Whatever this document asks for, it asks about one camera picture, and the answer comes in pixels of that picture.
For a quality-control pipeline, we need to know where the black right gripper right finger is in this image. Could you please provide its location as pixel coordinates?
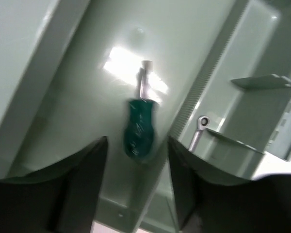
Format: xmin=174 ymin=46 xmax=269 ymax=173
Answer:
xmin=167 ymin=137 xmax=291 ymax=233

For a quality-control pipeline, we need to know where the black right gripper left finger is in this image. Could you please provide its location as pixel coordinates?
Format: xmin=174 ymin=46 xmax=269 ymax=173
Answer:
xmin=0 ymin=136 xmax=108 ymax=233

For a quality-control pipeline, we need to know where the large silver ratchet wrench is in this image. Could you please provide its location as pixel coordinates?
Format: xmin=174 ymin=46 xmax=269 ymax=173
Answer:
xmin=188 ymin=116 xmax=210 ymax=153

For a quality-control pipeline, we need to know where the green stubby screwdriver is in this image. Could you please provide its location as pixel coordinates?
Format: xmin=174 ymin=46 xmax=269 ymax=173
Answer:
xmin=123 ymin=60 xmax=157 ymax=164

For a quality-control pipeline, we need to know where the green plastic toolbox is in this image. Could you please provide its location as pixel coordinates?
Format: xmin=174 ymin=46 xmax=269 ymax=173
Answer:
xmin=0 ymin=0 xmax=291 ymax=233

